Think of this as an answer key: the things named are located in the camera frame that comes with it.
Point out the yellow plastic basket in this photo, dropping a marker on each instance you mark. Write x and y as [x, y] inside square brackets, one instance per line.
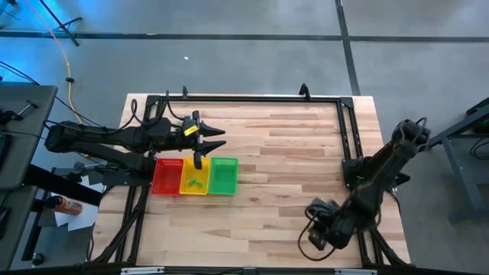
[185, 168]

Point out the black caster wheel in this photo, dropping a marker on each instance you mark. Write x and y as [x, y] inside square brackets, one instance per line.
[37, 259]

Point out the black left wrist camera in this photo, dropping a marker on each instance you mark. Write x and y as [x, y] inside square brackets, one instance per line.
[186, 123]

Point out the black clamp tool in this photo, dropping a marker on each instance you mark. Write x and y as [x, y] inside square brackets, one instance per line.
[7, 116]

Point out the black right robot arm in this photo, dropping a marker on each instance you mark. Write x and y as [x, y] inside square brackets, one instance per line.
[382, 168]

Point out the white paper sheets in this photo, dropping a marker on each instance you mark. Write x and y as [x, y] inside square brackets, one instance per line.
[82, 219]

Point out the green plastic decoration piece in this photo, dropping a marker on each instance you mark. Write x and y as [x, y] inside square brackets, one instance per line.
[190, 184]
[199, 184]

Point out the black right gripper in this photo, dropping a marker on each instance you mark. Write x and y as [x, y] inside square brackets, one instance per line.
[332, 225]

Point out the grey side table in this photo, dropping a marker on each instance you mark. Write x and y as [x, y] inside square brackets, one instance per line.
[26, 133]

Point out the black support beam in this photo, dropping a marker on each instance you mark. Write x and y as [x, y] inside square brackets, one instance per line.
[57, 183]

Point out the black aluminium table frame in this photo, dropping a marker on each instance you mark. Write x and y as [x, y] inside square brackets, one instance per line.
[248, 99]

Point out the red plastic basket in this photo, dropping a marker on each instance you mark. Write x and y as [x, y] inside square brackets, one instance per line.
[167, 177]

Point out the green plastic basket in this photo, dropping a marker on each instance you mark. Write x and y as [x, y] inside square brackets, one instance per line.
[223, 177]

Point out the dark grey metal stand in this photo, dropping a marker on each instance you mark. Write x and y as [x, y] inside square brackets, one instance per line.
[458, 168]

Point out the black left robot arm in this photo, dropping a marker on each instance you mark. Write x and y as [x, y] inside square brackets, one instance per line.
[95, 139]

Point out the orange spray can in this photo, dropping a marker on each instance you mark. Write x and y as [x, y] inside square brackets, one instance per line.
[67, 206]

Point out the black tripod stand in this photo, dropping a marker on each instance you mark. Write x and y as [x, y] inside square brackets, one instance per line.
[63, 27]

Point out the yellow tag label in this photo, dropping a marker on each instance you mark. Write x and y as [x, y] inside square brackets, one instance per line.
[191, 130]

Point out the silver metal bracket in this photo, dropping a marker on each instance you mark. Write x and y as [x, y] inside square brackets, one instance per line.
[141, 270]
[355, 272]

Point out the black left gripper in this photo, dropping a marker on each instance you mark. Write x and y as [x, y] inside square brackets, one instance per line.
[179, 139]

